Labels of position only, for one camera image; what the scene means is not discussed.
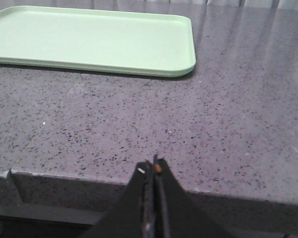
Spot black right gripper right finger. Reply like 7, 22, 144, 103
153, 155, 235, 238

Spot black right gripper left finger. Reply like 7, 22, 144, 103
80, 162, 150, 238

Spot light green plastic tray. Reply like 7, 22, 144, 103
0, 6, 196, 78

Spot white pleated curtain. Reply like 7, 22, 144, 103
147, 0, 298, 10

